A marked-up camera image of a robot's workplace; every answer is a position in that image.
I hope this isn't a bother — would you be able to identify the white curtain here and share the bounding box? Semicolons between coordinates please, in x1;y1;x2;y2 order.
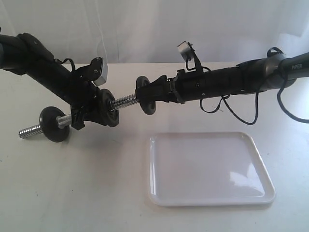
0;0;309;63

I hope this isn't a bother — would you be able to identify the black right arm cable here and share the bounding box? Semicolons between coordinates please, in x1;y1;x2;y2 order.
184;47;309;126

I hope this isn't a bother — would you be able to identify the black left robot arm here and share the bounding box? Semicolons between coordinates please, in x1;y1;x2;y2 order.
0;33;107;130

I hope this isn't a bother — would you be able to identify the chrome threaded dumbbell bar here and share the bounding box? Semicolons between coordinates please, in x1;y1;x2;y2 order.
18;94;139;139

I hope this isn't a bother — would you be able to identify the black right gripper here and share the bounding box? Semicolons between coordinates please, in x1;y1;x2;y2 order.
135;69;205;104

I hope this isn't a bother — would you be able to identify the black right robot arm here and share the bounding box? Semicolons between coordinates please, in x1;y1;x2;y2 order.
136;52;309;103

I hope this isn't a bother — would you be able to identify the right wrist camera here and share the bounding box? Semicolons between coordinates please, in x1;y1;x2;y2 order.
177;41;203;73

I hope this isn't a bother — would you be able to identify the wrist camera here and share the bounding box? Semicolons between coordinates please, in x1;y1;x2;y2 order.
177;41;203;73
78;57;108;87

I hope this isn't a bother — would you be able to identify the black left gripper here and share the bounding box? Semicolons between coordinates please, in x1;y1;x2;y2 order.
60;70;107;131

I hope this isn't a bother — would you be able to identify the white plastic tray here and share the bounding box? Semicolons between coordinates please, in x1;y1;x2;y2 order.
148;132;276;207

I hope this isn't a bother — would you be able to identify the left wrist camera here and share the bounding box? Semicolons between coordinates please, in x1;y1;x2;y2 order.
78;57;108;87

